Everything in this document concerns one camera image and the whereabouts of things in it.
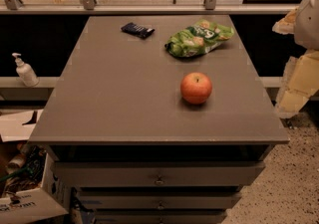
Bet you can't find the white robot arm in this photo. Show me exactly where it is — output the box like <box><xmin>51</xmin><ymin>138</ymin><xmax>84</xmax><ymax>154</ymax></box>
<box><xmin>272</xmin><ymin>0</ymin><xmax>319</xmax><ymax>118</ymax></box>

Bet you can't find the dark blue snack bar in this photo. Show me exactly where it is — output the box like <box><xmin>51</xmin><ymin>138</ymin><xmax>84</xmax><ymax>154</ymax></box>
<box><xmin>121</xmin><ymin>22</ymin><xmax>155</xmax><ymax>39</ymax></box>

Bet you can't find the white pump dispenser bottle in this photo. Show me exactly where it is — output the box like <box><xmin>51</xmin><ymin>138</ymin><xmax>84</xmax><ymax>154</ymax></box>
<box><xmin>12</xmin><ymin>53</ymin><xmax>39</xmax><ymax>87</ymax></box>

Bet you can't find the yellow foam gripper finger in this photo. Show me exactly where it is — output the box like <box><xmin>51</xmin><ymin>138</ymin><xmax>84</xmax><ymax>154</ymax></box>
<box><xmin>272</xmin><ymin>8</ymin><xmax>298</xmax><ymax>35</ymax></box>
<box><xmin>275</xmin><ymin>50</ymin><xmax>319</xmax><ymax>118</ymax></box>

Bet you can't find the green rice chip bag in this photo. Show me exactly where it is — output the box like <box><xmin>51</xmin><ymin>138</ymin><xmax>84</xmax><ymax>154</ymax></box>
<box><xmin>165</xmin><ymin>19</ymin><xmax>234</xmax><ymax>58</ymax></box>

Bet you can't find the open cardboard box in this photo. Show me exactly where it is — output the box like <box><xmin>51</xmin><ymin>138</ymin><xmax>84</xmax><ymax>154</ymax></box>
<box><xmin>0</xmin><ymin>110</ymin><xmax>70</xmax><ymax>224</ymax></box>

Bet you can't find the grey drawer cabinet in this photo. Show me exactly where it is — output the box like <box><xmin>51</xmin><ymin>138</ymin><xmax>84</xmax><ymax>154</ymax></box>
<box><xmin>31</xmin><ymin>15</ymin><xmax>288</xmax><ymax>224</ymax></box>

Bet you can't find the red apple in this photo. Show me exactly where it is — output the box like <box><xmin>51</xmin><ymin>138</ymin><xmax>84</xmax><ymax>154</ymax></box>
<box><xmin>180</xmin><ymin>73</ymin><xmax>212</xmax><ymax>105</ymax></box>

